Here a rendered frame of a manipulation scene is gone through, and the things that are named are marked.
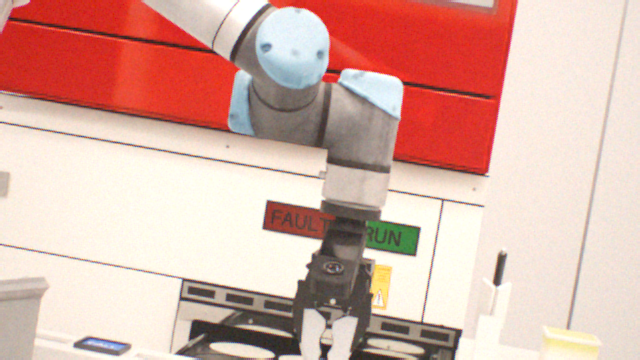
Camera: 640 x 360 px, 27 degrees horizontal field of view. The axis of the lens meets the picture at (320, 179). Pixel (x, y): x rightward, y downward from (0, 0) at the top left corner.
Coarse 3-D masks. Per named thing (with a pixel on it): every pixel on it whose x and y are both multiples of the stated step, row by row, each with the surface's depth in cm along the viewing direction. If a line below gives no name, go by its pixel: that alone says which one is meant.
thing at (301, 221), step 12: (276, 204) 213; (276, 216) 213; (288, 216) 213; (300, 216) 213; (312, 216) 213; (324, 216) 212; (276, 228) 213; (288, 228) 213; (300, 228) 213; (312, 228) 213; (324, 228) 212
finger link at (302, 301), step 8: (304, 280) 154; (304, 288) 154; (296, 296) 154; (304, 296) 154; (296, 304) 154; (304, 304) 154; (312, 304) 154; (296, 312) 154; (296, 320) 154; (296, 328) 154
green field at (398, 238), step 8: (368, 224) 212; (376, 224) 211; (384, 224) 211; (392, 224) 211; (368, 232) 212; (376, 232) 211; (384, 232) 211; (392, 232) 211; (400, 232) 211; (408, 232) 211; (416, 232) 211; (368, 240) 212; (376, 240) 211; (384, 240) 211; (392, 240) 211; (400, 240) 211; (408, 240) 211; (384, 248) 211; (392, 248) 211; (400, 248) 211; (408, 248) 211
